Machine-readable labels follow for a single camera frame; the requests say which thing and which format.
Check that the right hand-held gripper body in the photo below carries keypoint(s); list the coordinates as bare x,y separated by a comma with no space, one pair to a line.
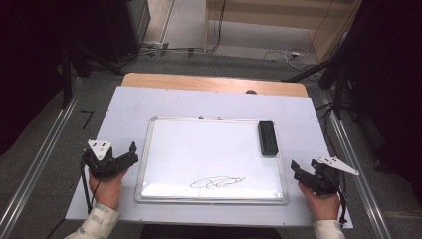
328,179

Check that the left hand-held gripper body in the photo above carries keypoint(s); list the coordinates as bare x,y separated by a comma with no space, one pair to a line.
99,166

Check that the white framed whiteboard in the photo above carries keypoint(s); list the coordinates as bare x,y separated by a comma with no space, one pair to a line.
212,156

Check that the person's right hand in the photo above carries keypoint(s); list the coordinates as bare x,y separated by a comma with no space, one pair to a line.
321,205

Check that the person's left hand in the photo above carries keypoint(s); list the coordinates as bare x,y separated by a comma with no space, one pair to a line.
107,192

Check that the black whiteboard eraser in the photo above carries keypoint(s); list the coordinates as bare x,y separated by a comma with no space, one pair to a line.
267,137

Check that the black metal stand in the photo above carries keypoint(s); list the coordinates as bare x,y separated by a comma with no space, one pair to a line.
338,89
68,79

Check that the grey power strip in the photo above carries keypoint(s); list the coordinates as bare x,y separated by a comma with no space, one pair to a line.
155,46

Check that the black curtain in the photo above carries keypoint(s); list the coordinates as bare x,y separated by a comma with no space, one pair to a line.
391,83
30,66

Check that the dark cabinet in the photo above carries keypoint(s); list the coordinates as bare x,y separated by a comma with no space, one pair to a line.
129,26

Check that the light wooden cabinet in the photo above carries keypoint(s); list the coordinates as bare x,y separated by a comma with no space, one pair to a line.
282,20

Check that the aluminium floor rail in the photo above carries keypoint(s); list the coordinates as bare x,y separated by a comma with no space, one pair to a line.
360,172
36,152

